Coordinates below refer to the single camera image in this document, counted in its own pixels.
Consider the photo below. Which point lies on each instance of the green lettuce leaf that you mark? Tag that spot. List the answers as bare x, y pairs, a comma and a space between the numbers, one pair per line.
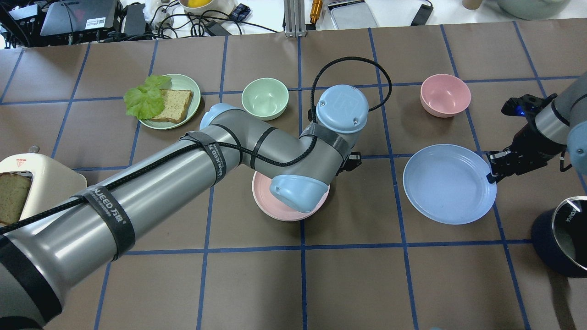
146, 100

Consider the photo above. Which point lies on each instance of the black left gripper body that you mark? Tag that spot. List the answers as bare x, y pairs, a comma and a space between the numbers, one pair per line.
353, 162

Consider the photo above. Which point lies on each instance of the pink bowl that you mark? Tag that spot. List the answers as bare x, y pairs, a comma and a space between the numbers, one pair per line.
444, 95

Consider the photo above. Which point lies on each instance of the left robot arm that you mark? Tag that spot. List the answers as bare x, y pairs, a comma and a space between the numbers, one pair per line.
44, 256

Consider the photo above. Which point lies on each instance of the blue plate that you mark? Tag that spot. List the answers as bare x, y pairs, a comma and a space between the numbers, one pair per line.
447, 183

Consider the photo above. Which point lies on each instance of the bread slice on plate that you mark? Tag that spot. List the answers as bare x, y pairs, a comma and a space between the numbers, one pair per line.
176, 104

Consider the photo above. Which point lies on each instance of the green plate with food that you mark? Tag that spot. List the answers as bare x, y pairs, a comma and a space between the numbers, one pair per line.
179, 82

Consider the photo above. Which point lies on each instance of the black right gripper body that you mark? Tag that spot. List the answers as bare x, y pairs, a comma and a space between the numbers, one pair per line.
527, 145

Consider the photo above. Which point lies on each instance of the orange yellow screwdriver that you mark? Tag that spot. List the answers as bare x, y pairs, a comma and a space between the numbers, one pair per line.
315, 11

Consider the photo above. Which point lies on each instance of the white toaster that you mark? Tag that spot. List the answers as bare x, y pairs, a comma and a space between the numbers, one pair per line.
52, 182

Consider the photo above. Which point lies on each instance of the dark blue saucepan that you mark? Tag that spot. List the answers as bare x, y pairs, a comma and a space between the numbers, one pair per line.
559, 237

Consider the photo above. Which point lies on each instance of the pink plate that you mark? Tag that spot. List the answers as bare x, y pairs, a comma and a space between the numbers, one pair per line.
272, 206

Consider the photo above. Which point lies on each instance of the bread slice in toaster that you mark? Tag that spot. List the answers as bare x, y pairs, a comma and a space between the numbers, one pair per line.
14, 189

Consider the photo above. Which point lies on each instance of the bowl with toy fruit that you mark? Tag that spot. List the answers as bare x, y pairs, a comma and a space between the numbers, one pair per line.
198, 7

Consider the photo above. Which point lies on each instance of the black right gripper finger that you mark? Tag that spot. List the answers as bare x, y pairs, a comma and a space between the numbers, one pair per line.
495, 176

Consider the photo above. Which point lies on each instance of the mint green bowl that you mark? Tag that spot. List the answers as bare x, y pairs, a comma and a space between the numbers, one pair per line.
265, 98

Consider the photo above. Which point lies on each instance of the black power adapter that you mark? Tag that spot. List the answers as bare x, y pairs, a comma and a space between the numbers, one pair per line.
422, 15

